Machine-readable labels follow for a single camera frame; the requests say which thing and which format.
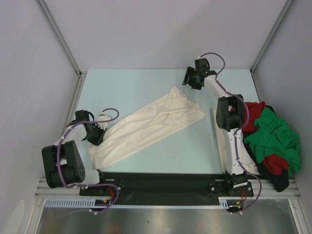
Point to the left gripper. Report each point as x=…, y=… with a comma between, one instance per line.
x=98, y=141

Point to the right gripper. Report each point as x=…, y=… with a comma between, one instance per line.
x=190, y=72

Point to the cream white t shirt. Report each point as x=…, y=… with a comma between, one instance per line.
x=146, y=126

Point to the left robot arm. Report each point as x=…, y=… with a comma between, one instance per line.
x=62, y=162

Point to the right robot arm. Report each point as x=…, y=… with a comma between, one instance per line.
x=230, y=117

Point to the green t shirt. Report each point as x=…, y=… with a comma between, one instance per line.
x=274, y=137

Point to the white tray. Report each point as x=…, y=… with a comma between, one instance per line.
x=227, y=153

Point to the red t shirt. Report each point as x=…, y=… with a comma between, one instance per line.
x=273, y=163

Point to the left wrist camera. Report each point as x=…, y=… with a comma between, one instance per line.
x=103, y=120

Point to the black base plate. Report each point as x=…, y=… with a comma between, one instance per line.
x=163, y=189

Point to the left slotted cable duct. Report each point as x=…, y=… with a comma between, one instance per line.
x=77, y=203

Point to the slotted cable duct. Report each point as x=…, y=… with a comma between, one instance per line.
x=232, y=202
x=77, y=203

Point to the right aluminium frame post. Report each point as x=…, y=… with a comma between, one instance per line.
x=273, y=32

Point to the aluminium frame post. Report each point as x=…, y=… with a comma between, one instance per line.
x=47, y=14
x=273, y=32

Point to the right slotted cable duct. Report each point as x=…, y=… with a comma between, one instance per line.
x=232, y=202

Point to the left aluminium frame post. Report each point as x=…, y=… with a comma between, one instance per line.
x=47, y=14

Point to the aluminium front rail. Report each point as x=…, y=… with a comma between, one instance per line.
x=268, y=191

